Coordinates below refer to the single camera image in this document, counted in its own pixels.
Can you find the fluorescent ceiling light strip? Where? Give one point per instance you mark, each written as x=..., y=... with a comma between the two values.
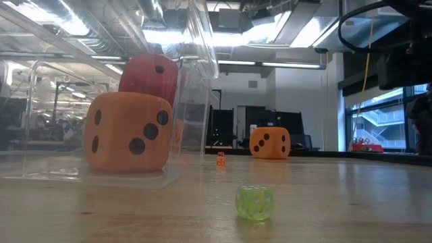
x=266, y=63

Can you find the person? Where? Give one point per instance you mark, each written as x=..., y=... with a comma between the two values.
x=420, y=118

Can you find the small green translucent die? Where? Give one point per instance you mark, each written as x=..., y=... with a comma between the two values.
x=254, y=202

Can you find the clear plastic bin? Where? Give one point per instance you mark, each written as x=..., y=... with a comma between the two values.
x=199, y=50

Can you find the large orange foam die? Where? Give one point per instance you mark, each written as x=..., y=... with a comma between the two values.
x=270, y=143
x=125, y=131

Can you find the black computer monitor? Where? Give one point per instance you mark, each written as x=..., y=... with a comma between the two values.
x=276, y=119

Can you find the silver ventilation duct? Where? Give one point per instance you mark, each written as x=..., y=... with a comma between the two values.
x=303, y=23

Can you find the red tray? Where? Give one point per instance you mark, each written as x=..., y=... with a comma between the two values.
x=368, y=148

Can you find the large red foam die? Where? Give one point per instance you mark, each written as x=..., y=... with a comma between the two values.
x=148, y=77

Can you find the small orange-red die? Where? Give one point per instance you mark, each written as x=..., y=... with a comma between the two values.
x=220, y=160

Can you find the black cabinet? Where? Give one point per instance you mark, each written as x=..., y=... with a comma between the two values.
x=219, y=126

